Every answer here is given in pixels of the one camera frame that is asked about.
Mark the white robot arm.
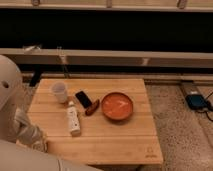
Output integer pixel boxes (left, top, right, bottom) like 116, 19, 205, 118
0, 55, 47, 152

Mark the orange round bowl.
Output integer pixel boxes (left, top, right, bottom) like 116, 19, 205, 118
101, 92, 133, 121

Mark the black smartphone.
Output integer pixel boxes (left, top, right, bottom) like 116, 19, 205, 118
75, 91, 92, 108

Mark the wooden table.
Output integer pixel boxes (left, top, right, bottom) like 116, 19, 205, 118
29, 79, 163, 165

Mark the white plastic bottle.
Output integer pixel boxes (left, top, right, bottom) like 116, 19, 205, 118
67, 101, 81, 136

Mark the translucent plastic cup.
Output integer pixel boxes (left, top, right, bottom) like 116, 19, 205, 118
51, 82, 68, 103

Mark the blue power box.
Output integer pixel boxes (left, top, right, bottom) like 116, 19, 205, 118
186, 94, 207, 110

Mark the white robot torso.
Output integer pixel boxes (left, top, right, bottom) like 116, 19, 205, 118
0, 140, 101, 171

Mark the grey metal rail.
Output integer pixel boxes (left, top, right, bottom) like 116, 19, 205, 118
0, 48, 213, 68

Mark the black cable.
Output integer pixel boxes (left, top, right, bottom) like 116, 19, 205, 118
196, 91, 213, 122

